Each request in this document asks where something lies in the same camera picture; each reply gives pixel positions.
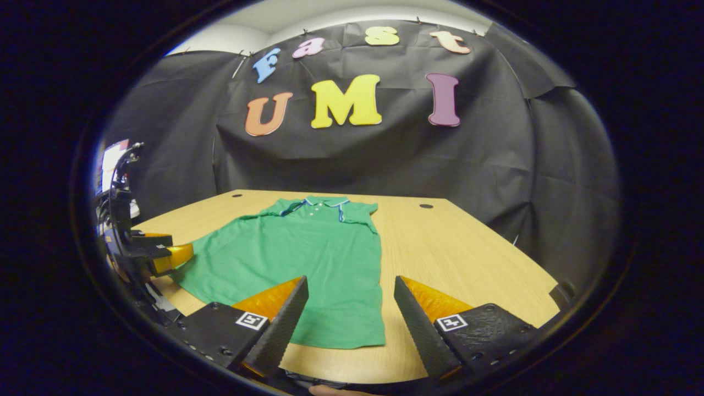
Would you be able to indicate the green T-shirt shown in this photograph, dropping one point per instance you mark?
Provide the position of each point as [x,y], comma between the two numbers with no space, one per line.
[297,264]

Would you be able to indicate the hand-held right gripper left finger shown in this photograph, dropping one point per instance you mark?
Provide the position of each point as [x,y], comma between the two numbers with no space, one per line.
[280,333]

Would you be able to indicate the computer monitor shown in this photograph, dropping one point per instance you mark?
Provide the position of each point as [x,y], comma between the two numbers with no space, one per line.
[109,159]

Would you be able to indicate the black backdrop cloth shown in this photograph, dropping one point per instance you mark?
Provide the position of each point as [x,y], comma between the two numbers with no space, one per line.
[357,159]

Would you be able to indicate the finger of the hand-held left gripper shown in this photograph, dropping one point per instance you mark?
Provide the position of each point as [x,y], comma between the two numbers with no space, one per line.
[146,252]
[151,240]

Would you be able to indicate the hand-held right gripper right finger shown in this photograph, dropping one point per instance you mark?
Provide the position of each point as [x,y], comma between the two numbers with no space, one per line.
[421,333]

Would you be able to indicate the small dark boxy object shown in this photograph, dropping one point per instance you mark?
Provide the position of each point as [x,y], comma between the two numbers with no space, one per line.
[562,294]

